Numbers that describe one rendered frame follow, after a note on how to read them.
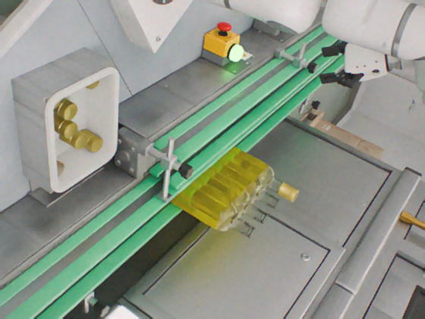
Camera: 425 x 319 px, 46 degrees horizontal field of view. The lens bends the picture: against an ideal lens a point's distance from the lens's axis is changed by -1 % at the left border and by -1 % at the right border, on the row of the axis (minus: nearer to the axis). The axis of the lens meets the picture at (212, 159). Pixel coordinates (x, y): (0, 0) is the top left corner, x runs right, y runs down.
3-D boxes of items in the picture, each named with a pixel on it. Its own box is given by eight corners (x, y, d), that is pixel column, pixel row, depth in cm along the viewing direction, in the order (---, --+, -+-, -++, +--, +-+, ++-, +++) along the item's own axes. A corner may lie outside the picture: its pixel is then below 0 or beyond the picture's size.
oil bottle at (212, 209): (152, 191, 121) (225, 237, 114) (154, 174, 118) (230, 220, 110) (166, 180, 125) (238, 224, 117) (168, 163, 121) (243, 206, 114)
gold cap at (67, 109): (46, 97, 91) (63, 108, 90) (61, 90, 94) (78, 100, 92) (47, 113, 94) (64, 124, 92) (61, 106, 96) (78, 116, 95)
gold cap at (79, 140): (58, 129, 98) (74, 139, 97) (72, 121, 101) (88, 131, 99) (59, 143, 101) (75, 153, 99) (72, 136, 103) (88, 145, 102)
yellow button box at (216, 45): (199, 56, 137) (222, 67, 134) (203, 31, 132) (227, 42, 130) (214, 48, 142) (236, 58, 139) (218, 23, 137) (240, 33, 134)
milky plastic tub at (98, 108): (23, 177, 99) (55, 198, 96) (11, 80, 84) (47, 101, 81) (87, 137, 111) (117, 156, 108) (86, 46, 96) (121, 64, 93)
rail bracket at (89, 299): (51, 296, 105) (98, 333, 100) (48, 276, 101) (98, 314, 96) (65, 284, 108) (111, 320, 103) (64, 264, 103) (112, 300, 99)
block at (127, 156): (111, 165, 113) (135, 180, 110) (112, 132, 107) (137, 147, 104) (122, 158, 115) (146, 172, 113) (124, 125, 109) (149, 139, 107)
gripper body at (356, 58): (394, 81, 122) (347, 87, 127) (393, 51, 128) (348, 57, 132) (390, 60, 117) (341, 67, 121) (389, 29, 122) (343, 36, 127)
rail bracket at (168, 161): (135, 186, 112) (180, 214, 107) (139, 125, 101) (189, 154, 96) (144, 179, 114) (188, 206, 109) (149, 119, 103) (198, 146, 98)
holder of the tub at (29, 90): (25, 194, 103) (51, 213, 100) (11, 79, 85) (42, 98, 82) (86, 155, 114) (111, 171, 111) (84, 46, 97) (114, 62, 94)
